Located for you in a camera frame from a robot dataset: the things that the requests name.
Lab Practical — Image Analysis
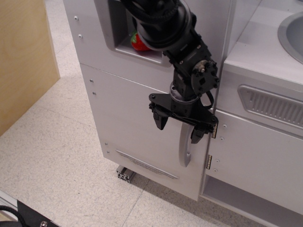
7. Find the white oven cabinet door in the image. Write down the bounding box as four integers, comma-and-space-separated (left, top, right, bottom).
206, 111, 303, 214

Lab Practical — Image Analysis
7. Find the upper brass door hinge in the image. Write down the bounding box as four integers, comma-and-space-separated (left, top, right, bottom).
212, 121, 218, 139

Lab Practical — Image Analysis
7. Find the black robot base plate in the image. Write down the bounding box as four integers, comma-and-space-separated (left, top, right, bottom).
17, 200, 59, 227

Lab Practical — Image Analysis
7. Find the grey dispenser niche frame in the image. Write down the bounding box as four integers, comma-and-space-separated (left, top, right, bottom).
94, 0, 171, 68

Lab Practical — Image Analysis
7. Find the black cable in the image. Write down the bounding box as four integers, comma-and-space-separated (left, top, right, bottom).
0, 205, 24, 227

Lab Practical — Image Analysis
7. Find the brass door hinge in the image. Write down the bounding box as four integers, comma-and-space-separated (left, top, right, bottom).
206, 155, 212, 169
212, 121, 218, 139

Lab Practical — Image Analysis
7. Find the white fridge door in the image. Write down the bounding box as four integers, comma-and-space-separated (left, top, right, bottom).
81, 65, 208, 200

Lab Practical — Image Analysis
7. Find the white toy kitchen counter unit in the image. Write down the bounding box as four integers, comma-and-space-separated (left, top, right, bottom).
202, 0, 303, 227

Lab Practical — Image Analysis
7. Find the red toy strawberry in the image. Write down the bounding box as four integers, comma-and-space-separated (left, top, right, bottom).
131, 30, 150, 52

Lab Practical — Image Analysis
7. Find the aluminium extrusion foot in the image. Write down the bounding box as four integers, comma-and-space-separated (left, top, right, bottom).
116, 165, 136, 183

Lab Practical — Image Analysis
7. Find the aluminium frame rail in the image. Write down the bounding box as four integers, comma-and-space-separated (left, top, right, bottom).
0, 190, 18, 221

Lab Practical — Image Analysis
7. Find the grey vent panel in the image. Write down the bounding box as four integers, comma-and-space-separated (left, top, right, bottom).
238, 85, 303, 129

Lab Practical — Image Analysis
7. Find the silver fridge door handle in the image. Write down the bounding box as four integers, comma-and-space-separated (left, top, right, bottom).
178, 123, 194, 167

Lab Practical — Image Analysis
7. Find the white toy fridge cabinet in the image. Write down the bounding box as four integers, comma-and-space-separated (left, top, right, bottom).
62, 0, 234, 202

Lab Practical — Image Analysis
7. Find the grey toy sink basin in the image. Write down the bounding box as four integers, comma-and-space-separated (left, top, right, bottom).
277, 12, 303, 64

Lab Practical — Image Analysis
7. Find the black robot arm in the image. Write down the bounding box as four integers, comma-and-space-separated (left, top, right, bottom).
123, 0, 220, 144

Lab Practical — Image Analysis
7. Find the lower brass door hinge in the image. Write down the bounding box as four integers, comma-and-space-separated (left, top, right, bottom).
206, 155, 212, 169

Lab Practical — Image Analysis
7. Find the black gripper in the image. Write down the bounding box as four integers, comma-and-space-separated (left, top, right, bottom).
149, 91, 218, 144

